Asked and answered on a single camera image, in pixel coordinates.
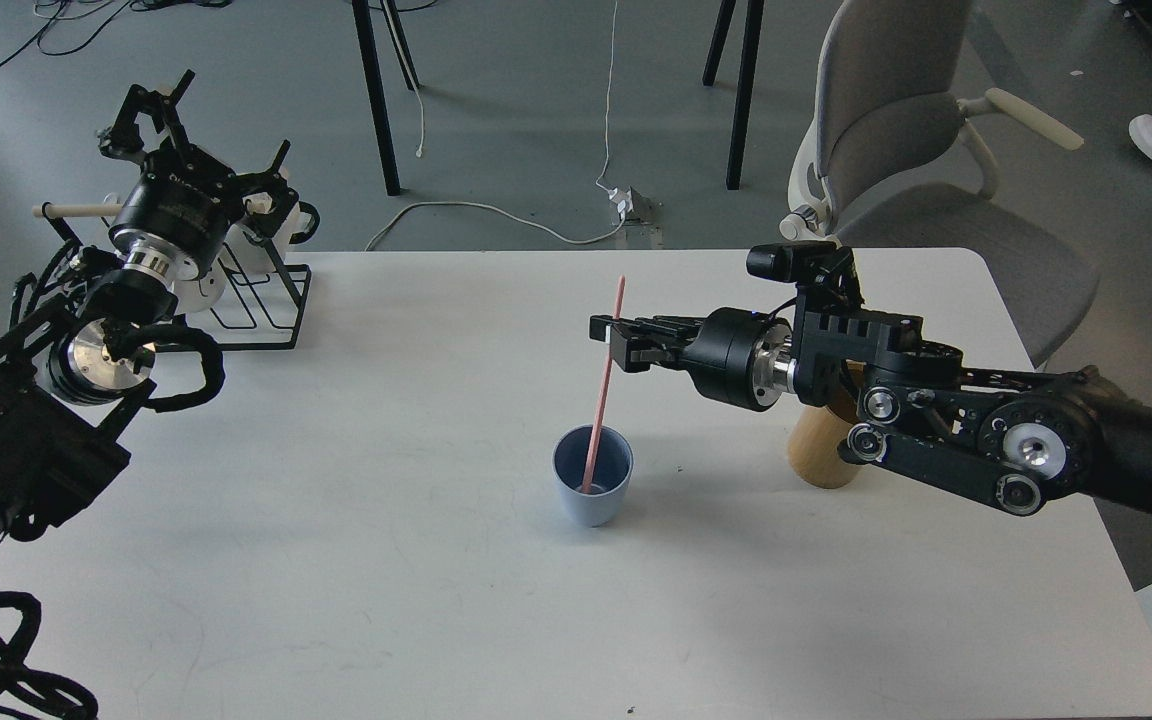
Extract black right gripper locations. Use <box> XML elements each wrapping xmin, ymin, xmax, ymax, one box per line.
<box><xmin>590</xmin><ymin>306</ymin><xmax>790</xmax><ymax>414</ymax></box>

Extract black table leg left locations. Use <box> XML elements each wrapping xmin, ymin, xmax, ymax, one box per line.
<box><xmin>348</xmin><ymin>1</ymin><xmax>420</xmax><ymax>197</ymax></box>

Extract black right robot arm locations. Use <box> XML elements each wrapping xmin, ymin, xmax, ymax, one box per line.
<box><xmin>589</xmin><ymin>300</ymin><xmax>1152</xmax><ymax>516</ymax></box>

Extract blue plastic cup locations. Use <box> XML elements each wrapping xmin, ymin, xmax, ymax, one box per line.
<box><xmin>552</xmin><ymin>425</ymin><xmax>634</xmax><ymax>528</ymax></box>

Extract white mug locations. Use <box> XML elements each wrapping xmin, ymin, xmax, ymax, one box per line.
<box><xmin>218</xmin><ymin>190</ymin><xmax>321</xmax><ymax>275</ymax></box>
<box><xmin>172</xmin><ymin>263</ymin><xmax>228</xmax><ymax>314</ymax></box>

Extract bamboo cylinder holder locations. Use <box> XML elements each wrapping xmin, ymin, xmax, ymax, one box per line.
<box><xmin>787</xmin><ymin>363</ymin><xmax>863</xmax><ymax>488</ymax></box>

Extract grey office chair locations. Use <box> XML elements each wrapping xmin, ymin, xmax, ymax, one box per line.
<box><xmin>780</xmin><ymin>1</ymin><xmax>1098</xmax><ymax>366</ymax></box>

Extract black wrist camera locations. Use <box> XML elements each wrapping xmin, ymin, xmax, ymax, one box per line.
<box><xmin>745</xmin><ymin>240</ymin><xmax>864</xmax><ymax>306</ymax></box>

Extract white mug front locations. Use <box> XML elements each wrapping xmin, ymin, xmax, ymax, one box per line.
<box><xmin>172</xmin><ymin>263</ymin><xmax>228</xmax><ymax>314</ymax></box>

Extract white mug rear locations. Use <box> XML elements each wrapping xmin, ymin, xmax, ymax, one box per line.
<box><xmin>218</xmin><ymin>190</ymin><xmax>321</xmax><ymax>275</ymax></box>

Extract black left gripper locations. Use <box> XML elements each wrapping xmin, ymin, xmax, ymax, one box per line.
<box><xmin>96</xmin><ymin>70</ymin><xmax>300</xmax><ymax>283</ymax></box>

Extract white power adapter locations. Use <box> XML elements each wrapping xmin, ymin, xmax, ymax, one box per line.
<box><xmin>608</xmin><ymin>187</ymin><xmax>657</xmax><ymax>225</ymax></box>

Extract black wire mug rack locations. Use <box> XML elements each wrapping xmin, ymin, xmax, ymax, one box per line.
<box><xmin>32</xmin><ymin>198</ymin><xmax>313</xmax><ymax>351</ymax></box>

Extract black table leg right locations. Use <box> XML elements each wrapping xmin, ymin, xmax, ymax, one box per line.
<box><xmin>702</xmin><ymin>1</ymin><xmax>765</xmax><ymax>191</ymax></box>

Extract black table leg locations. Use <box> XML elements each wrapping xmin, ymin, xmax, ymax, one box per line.
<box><xmin>348</xmin><ymin>1</ymin><xmax>420</xmax><ymax>197</ymax></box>
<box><xmin>702</xmin><ymin>1</ymin><xmax>765</xmax><ymax>191</ymax></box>

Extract white cable on floor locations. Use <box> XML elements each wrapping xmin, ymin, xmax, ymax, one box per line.
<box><xmin>366</xmin><ymin>0</ymin><xmax>627</xmax><ymax>251</ymax></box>

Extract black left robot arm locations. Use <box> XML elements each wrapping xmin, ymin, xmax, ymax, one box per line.
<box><xmin>0</xmin><ymin>70</ymin><xmax>320</xmax><ymax>719</ymax></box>

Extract black cables on floor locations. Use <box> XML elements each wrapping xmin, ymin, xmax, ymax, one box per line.
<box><xmin>0</xmin><ymin>0</ymin><xmax>237</xmax><ymax>123</ymax></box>

